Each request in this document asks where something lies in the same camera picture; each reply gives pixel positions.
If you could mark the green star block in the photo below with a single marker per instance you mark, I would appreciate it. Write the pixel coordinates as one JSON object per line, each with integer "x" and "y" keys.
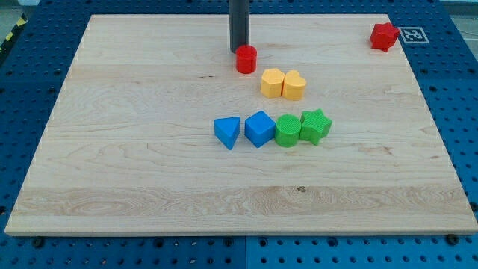
{"x": 315, "y": 125}

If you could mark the red cylinder block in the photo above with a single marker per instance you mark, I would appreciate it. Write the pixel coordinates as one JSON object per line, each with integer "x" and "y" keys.
{"x": 246, "y": 59}

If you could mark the blue cube block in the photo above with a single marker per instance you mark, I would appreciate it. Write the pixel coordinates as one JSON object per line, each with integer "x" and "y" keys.
{"x": 259, "y": 129}

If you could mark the green cylinder block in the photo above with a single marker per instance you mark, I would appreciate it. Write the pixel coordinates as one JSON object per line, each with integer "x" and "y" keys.
{"x": 288, "y": 128}

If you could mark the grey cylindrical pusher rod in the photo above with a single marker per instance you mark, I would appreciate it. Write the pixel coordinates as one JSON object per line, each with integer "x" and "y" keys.
{"x": 238, "y": 23}

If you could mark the yellow hexagon block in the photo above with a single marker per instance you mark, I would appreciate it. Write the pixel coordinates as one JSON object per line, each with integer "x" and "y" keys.
{"x": 272, "y": 82}

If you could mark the yellow black hazard tape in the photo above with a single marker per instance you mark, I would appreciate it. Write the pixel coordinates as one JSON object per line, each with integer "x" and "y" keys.
{"x": 14, "y": 33}

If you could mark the yellow heart block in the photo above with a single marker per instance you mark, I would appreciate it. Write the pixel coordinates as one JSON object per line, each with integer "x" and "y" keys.
{"x": 293, "y": 86}

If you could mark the red star block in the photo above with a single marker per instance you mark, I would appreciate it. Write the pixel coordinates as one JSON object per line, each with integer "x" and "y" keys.
{"x": 384, "y": 36}

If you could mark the blue triangle block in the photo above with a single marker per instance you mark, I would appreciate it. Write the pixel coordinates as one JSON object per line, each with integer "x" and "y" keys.
{"x": 227, "y": 130}

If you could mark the light wooden board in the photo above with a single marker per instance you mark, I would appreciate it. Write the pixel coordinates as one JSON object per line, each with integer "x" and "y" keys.
{"x": 130, "y": 150}

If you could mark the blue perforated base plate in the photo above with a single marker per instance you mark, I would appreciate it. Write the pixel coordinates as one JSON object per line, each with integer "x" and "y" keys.
{"x": 36, "y": 66}

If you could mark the white fiducial marker tag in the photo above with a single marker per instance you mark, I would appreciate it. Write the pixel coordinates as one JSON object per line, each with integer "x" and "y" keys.
{"x": 413, "y": 35}

